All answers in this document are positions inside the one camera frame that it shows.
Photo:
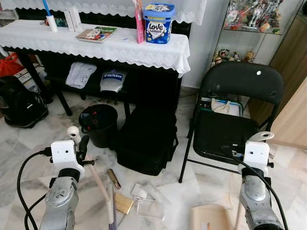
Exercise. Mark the slim white box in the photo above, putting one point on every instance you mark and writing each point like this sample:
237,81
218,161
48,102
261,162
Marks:
68,20
76,17

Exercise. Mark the blue Love Letters tub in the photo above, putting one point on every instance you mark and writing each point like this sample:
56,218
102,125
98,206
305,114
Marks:
159,26

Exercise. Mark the black plastic bucket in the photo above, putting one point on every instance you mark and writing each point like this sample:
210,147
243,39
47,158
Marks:
98,134

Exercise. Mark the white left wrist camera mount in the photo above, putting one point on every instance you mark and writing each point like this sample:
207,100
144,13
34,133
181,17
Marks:
64,155

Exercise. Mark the bronze metal tube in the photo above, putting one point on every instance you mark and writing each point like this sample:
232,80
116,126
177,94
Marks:
113,178

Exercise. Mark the clear plastic container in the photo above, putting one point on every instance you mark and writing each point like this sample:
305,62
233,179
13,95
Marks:
151,210

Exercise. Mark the white lace cover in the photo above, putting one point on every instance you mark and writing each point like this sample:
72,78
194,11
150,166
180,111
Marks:
110,8

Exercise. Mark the white cloth bag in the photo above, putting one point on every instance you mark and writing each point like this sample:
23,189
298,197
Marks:
226,108

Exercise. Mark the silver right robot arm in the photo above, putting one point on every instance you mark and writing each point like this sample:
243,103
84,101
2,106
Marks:
254,191

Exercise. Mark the colourful book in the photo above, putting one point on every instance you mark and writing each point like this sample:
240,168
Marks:
96,34

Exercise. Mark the grey BitRobot cap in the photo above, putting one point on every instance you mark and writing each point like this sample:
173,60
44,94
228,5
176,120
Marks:
113,80

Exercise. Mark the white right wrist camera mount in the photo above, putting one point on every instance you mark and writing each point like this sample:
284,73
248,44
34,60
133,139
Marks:
256,157

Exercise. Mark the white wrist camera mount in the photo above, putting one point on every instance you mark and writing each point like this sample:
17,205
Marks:
256,157
64,155

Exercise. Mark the pink tall package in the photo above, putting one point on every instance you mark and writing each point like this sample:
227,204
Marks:
139,24

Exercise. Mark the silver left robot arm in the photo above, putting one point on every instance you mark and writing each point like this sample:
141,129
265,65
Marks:
60,201

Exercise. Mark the black folding chair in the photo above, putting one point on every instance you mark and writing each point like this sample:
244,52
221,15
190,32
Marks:
240,81

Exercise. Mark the tan cardboard piece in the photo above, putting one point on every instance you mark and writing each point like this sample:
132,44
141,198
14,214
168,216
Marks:
123,203

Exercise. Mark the red plastic bag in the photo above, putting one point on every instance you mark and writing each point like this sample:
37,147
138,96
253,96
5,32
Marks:
9,64

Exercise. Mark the white folded shirt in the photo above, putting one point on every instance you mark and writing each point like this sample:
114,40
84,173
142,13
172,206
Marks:
80,75

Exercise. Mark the large black bag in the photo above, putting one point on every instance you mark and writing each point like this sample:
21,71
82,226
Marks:
146,143

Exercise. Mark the white lace tablecloth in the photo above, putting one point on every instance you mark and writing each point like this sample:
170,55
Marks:
96,50

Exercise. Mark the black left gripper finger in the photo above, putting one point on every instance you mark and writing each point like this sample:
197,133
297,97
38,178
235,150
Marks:
84,146

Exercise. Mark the light wood cabinet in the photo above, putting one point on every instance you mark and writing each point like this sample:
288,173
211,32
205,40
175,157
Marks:
292,120

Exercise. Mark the glass figurine display cabinet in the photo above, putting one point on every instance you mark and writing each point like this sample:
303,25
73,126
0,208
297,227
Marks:
249,19

